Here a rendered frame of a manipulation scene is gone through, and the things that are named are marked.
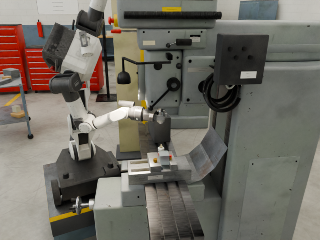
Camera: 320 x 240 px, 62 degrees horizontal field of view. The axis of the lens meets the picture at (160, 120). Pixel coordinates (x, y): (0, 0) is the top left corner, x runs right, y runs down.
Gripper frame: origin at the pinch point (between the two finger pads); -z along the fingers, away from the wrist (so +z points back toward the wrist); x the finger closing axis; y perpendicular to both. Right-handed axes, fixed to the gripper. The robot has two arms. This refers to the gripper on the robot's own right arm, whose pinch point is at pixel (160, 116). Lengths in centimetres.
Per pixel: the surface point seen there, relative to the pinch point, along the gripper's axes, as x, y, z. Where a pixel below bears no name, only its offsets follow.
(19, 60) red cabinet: 336, 53, 397
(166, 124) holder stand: 26.3, 16.4, 2.1
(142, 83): -5.8, -20.4, 9.4
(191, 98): -5.8, -14.8, -17.9
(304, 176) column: 9, 32, -86
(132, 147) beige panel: 154, 114, 77
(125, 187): -21.6, 38.7, 15.2
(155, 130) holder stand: 22.1, 20.7, 9.5
